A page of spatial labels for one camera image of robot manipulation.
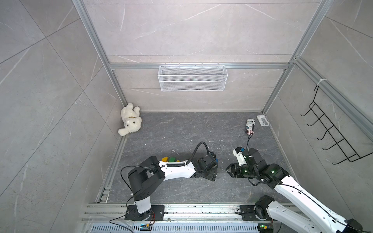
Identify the flag pattern can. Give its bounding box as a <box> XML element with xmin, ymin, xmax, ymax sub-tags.
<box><xmin>245</xmin><ymin>119</ymin><xmax>255</xmax><ymax>136</ymax></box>

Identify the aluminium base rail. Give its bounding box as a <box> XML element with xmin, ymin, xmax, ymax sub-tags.
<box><xmin>78</xmin><ymin>203</ymin><xmax>302</xmax><ymax>233</ymax></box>

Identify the black wire hook rack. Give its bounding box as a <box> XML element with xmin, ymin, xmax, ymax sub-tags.
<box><xmin>300</xmin><ymin>85</ymin><xmax>373</xmax><ymax>165</ymax></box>

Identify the white teddy bear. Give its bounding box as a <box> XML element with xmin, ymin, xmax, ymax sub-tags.
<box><xmin>118</xmin><ymin>103</ymin><xmax>142</xmax><ymax>136</ymax></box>

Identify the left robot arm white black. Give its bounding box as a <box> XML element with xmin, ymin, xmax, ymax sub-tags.
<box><xmin>117</xmin><ymin>141</ymin><xmax>219</xmax><ymax>222</ymax></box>

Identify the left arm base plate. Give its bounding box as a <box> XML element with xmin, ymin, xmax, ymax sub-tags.
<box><xmin>125</xmin><ymin>205</ymin><xmax>165</xmax><ymax>221</ymax></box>

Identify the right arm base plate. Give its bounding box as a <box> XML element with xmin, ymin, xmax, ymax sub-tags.
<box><xmin>236</xmin><ymin>205</ymin><xmax>273</xmax><ymax>221</ymax></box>

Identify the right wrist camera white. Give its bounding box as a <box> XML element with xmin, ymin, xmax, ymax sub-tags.
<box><xmin>233</xmin><ymin>147</ymin><xmax>247</xmax><ymax>166</ymax></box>

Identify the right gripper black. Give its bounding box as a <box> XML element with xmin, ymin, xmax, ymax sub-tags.
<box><xmin>224</xmin><ymin>163</ymin><xmax>256</xmax><ymax>178</ymax></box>

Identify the white wire mesh basket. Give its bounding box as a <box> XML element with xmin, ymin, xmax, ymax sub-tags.
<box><xmin>157</xmin><ymin>65</ymin><xmax>228</xmax><ymax>92</ymax></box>

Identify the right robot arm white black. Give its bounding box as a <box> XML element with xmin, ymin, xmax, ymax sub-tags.
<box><xmin>226</xmin><ymin>147</ymin><xmax>364</xmax><ymax>233</ymax></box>

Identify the small white box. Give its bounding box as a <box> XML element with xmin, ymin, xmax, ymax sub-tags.
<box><xmin>256</xmin><ymin>115</ymin><xmax>270</xmax><ymax>127</ymax></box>

